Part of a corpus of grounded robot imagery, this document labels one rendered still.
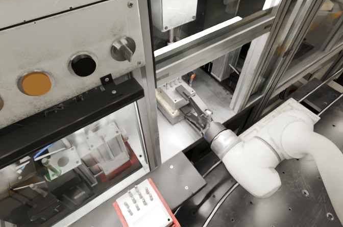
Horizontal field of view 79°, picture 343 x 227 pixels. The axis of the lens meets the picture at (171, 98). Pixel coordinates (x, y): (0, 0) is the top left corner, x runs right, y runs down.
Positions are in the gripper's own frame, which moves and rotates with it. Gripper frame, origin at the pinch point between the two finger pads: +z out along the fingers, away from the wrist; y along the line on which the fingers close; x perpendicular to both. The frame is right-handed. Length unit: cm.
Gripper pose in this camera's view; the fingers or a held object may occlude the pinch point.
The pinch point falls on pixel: (181, 98)
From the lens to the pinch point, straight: 79.0
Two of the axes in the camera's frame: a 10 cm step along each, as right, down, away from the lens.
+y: 0.1, -6.4, -7.7
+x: -8.1, 4.4, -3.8
